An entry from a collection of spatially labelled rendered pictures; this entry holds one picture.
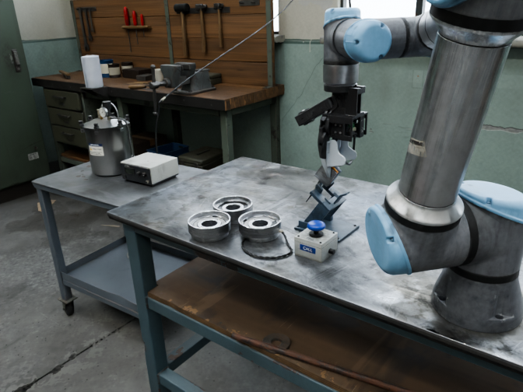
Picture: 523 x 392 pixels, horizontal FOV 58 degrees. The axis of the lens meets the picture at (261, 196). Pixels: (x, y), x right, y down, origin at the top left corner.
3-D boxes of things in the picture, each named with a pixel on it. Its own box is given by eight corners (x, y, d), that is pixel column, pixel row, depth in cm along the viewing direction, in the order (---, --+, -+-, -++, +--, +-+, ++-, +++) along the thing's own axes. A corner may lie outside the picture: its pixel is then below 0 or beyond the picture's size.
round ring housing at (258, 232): (231, 239, 113) (229, 224, 111) (251, 222, 121) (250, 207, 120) (270, 247, 108) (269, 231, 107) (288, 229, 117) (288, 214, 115)
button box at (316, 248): (294, 254, 105) (293, 235, 103) (310, 242, 110) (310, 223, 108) (325, 264, 100) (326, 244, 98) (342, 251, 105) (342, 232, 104)
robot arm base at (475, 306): (529, 299, 86) (539, 252, 82) (511, 344, 75) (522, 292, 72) (446, 274, 95) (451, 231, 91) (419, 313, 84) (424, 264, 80)
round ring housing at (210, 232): (223, 246, 110) (222, 229, 108) (182, 242, 112) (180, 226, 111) (236, 226, 119) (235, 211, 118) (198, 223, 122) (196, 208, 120)
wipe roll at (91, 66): (81, 87, 307) (75, 56, 299) (96, 85, 315) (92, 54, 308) (91, 89, 300) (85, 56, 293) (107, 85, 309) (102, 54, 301)
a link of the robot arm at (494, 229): (538, 271, 77) (556, 195, 72) (465, 283, 75) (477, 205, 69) (491, 239, 88) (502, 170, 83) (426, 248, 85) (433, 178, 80)
